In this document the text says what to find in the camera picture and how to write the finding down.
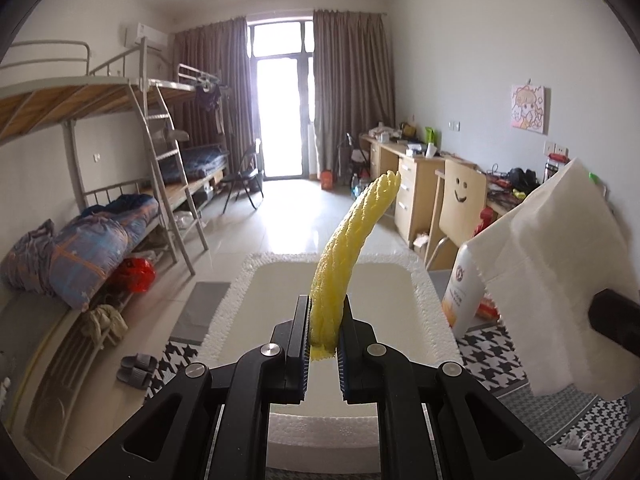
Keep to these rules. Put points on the blue plaid mattress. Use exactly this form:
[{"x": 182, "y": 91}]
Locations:
[{"x": 200, "y": 162}]

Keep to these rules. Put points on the glass balcony door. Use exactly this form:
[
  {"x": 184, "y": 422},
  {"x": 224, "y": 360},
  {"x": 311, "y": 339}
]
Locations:
[{"x": 282, "y": 110}]

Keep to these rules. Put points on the brown curtain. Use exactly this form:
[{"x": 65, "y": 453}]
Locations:
[
  {"x": 350, "y": 85},
  {"x": 210, "y": 70}
]

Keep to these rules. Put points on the white double wall socket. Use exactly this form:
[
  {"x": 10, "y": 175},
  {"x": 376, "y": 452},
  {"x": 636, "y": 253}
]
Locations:
[{"x": 555, "y": 148}]

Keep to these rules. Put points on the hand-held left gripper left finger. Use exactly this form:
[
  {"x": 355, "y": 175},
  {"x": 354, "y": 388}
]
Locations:
[{"x": 301, "y": 360}]

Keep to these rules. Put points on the houndstooth tablecloth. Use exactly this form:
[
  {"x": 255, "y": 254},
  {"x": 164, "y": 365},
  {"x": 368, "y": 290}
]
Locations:
[{"x": 495, "y": 365}]

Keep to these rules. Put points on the metal bunk ladder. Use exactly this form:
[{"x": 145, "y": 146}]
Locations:
[{"x": 167, "y": 160}]

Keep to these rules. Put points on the black folding chair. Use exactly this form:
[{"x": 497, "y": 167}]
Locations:
[{"x": 247, "y": 175}]

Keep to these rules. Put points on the grey floor mat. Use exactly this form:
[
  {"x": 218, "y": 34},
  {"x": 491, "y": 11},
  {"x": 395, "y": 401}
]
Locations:
[{"x": 200, "y": 310}]

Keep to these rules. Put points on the white styrofoam box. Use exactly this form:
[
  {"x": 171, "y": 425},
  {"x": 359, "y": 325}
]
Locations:
[{"x": 280, "y": 300}]

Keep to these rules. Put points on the white lotion pump bottle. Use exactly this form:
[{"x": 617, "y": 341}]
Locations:
[{"x": 462, "y": 300}]

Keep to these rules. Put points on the wooden desk with patterned cover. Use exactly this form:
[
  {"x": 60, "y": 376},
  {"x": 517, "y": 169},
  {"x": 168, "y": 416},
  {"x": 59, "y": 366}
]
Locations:
[{"x": 505, "y": 195}]

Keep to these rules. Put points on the large metal bunk bed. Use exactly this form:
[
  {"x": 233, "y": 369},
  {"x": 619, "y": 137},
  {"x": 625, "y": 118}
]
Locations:
[{"x": 65, "y": 95}]

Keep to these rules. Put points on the yellow foam net sleeve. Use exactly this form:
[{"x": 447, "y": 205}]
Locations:
[{"x": 345, "y": 240}]

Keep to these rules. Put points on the green bag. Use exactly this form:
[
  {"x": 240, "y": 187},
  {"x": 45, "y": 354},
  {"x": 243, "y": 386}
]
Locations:
[{"x": 430, "y": 136}]

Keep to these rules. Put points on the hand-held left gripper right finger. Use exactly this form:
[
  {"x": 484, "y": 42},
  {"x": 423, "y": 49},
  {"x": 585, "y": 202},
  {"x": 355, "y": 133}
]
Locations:
[{"x": 342, "y": 365}]

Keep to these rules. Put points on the beige clothes heap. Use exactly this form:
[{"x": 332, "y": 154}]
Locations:
[{"x": 102, "y": 325}]

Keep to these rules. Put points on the purple crumpled duvet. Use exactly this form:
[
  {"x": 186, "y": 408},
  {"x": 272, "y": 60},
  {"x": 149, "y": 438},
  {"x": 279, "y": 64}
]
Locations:
[{"x": 27, "y": 260}]

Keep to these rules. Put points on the white air conditioner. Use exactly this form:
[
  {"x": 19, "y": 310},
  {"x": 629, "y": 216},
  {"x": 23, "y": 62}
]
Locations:
[{"x": 145, "y": 35}]

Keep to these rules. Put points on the white paper towel sheet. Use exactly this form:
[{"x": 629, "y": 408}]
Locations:
[{"x": 545, "y": 240}]

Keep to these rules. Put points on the orange container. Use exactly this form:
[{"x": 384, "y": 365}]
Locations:
[{"x": 327, "y": 181}]

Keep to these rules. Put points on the red snack packet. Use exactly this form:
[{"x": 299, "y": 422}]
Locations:
[{"x": 488, "y": 308}]

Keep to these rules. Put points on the small metal bunk bed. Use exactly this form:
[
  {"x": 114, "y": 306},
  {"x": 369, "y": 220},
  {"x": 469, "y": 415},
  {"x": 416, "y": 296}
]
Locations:
[{"x": 200, "y": 77}]

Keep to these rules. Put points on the dark grey slipper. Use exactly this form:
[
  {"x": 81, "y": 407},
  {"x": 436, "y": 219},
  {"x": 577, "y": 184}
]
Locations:
[
  {"x": 145, "y": 362},
  {"x": 132, "y": 377}
]

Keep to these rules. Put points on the blue plaid rolled bedding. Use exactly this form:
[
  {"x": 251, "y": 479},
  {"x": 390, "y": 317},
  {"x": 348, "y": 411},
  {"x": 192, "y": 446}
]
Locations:
[{"x": 90, "y": 245}]

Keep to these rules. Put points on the dark hanging clothes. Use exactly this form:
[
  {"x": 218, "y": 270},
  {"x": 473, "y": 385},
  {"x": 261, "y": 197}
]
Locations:
[{"x": 210, "y": 102}]

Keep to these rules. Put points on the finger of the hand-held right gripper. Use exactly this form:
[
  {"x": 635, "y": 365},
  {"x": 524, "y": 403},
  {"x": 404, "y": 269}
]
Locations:
[{"x": 615, "y": 317}]

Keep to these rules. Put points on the wooden smiley face chair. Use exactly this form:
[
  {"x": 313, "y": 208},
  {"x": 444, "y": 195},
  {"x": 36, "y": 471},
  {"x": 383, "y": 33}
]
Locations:
[{"x": 462, "y": 195}]

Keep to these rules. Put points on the red plastic bag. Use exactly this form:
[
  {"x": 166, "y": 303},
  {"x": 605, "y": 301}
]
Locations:
[{"x": 135, "y": 275}]

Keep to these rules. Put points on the pink cartoon wall picture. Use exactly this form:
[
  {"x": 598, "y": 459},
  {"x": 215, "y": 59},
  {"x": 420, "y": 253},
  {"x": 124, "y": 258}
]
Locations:
[{"x": 530, "y": 109}]

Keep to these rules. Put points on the wooden desk with drawers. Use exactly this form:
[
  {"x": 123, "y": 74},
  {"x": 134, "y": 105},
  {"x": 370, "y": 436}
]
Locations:
[{"x": 415, "y": 180}]

